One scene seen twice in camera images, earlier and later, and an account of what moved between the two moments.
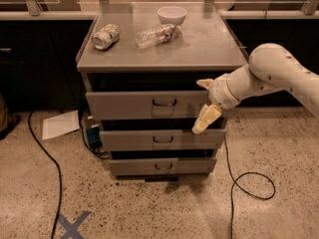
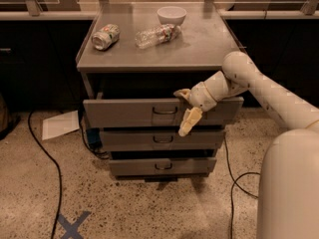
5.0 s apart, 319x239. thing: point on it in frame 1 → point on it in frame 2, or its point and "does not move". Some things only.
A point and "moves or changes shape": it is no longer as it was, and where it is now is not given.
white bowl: (171, 15) does not move
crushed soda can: (108, 36) does not move
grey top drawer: (150, 105) moves or changes shape
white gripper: (220, 94) → (201, 98)
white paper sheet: (60, 124) does not move
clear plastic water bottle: (154, 36) does not move
